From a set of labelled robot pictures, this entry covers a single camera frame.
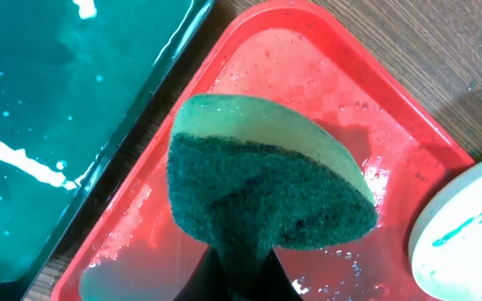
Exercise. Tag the white plate top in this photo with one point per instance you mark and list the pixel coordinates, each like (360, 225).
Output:
(445, 245)

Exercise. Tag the black tray with green water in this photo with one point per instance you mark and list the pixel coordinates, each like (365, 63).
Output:
(75, 76)

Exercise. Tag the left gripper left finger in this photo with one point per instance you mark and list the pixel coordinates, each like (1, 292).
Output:
(208, 282)

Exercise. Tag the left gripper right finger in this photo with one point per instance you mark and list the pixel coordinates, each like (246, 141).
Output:
(271, 283)

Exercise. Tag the green yellow sponge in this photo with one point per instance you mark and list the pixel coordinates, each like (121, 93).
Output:
(246, 175)

